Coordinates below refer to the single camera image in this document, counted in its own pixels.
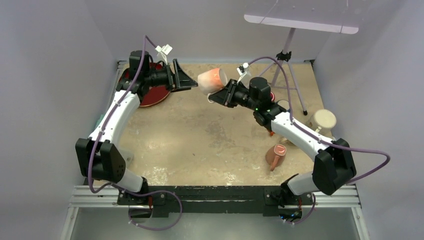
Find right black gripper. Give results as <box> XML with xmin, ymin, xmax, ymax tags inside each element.
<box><xmin>209</xmin><ymin>79</ymin><xmax>259</xmax><ymax>111</ymax></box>

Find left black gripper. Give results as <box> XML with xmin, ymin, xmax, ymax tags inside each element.
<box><xmin>144</xmin><ymin>59</ymin><xmax>198</xmax><ymax>93</ymax></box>

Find white pinkish mug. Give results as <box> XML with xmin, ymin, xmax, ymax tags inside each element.
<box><xmin>197</xmin><ymin>68</ymin><xmax>228</xmax><ymax>104</ymax></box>

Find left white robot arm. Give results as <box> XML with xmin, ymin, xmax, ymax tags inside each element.
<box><xmin>75</xmin><ymin>50</ymin><xmax>198</xmax><ymax>205</ymax></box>

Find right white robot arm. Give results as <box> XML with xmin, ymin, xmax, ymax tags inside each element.
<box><xmin>171</xmin><ymin>59</ymin><xmax>357</xmax><ymax>205</ymax></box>

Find beige mug lying sideways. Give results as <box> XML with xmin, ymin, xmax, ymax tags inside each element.
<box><xmin>278</xmin><ymin>137</ymin><xmax>296</xmax><ymax>146</ymax></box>

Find pink salmon mug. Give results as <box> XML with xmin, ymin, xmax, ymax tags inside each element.
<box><xmin>265</xmin><ymin>144</ymin><xmax>287</xmax><ymax>172</ymax></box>

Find cream upside down mug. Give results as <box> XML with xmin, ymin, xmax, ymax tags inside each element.
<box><xmin>305</xmin><ymin>109</ymin><xmax>337</xmax><ymax>135</ymax></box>

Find round red lacquer tray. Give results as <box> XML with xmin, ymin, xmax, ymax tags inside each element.
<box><xmin>139</xmin><ymin>61</ymin><xmax>171</xmax><ymax>108</ymax></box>

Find white tripod stand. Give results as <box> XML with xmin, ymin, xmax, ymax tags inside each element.
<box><xmin>271</xmin><ymin>27</ymin><xmax>308</xmax><ymax>116</ymax></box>

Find mint green object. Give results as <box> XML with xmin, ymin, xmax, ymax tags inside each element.
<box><xmin>95</xmin><ymin>114</ymin><xmax>104</xmax><ymax>128</ymax></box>

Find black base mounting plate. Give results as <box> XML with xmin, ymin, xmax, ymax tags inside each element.
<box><xmin>117</xmin><ymin>185</ymin><xmax>313</xmax><ymax>219</ymax></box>

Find white overhead light panel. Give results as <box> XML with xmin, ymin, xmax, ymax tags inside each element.
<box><xmin>244</xmin><ymin>0</ymin><xmax>367</xmax><ymax>35</ymax></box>

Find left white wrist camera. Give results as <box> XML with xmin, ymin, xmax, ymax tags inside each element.
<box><xmin>155</xmin><ymin>44</ymin><xmax>173</xmax><ymax>65</ymax></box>

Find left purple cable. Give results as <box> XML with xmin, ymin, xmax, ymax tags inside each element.
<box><xmin>87</xmin><ymin>34</ymin><xmax>183</xmax><ymax>232</ymax></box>

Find purple cable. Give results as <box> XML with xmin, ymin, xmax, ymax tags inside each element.
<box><xmin>87</xmin><ymin>34</ymin><xmax>183</xmax><ymax>232</ymax></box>
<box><xmin>246</xmin><ymin>56</ymin><xmax>391</xmax><ymax>226</ymax></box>

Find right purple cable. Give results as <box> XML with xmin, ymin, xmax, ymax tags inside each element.
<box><xmin>246</xmin><ymin>56</ymin><xmax>391</xmax><ymax>226</ymax></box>

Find aluminium frame rail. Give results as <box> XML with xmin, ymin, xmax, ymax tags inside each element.
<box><xmin>60</xmin><ymin>185</ymin><xmax>370</xmax><ymax>240</ymax></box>

